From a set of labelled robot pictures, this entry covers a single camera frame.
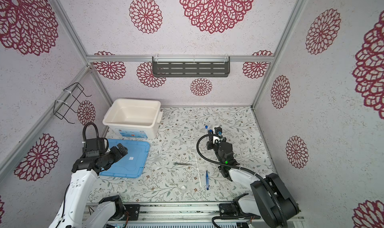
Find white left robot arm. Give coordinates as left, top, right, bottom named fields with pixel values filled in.
left=50, top=143, right=128, bottom=228

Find metal tweezers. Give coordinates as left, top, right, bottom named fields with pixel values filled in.
left=173, top=162, right=192, bottom=166

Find black wire wall rack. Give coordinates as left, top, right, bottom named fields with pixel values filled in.
left=53, top=82, right=91, bottom=124

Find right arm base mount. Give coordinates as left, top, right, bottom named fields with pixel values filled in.
left=219, top=202, right=248, bottom=218

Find blue plastic bin lid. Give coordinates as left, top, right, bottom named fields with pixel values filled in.
left=100, top=139, right=150, bottom=179

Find white glass stirring rod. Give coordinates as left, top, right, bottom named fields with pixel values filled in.
left=195, top=155, right=202, bottom=188

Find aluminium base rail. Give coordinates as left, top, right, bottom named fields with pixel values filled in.
left=83, top=202, right=268, bottom=228

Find blue pen dropper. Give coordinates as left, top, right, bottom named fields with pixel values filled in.
left=205, top=170, right=210, bottom=191

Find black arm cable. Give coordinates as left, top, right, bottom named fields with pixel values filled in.
left=196, top=134, right=289, bottom=228
left=82, top=122, right=110, bottom=155

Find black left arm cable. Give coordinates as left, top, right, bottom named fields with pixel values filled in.
left=82, top=122, right=110, bottom=155

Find white plastic storage bin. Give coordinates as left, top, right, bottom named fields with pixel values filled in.
left=103, top=98, right=163, bottom=139

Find grey wall shelf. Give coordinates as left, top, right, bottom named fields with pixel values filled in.
left=152, top=56, right=231, bottom=78

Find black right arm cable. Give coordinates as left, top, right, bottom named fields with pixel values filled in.
left=196, top=134, right=289, bottom=228

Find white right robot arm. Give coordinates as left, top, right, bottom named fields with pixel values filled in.
left=203, top=126, right=300, bottom=228

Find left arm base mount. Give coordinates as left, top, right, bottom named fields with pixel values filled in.
left=108, top=204, right=141, bottom=222

